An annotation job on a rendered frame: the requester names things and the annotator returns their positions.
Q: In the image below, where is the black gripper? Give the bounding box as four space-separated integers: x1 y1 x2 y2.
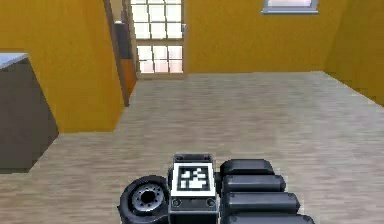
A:
117 175 171 224

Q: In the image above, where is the dark grey cabinet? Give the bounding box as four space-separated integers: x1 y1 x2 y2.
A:
0 51 60 174

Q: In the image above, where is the dark brown open door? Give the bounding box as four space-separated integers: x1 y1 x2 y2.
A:
113 20 134 61

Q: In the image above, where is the glass paned room door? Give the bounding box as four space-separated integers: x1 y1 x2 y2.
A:
129 0 186 80

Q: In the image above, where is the grey framed window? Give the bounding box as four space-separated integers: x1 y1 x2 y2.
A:
260 0 320 15

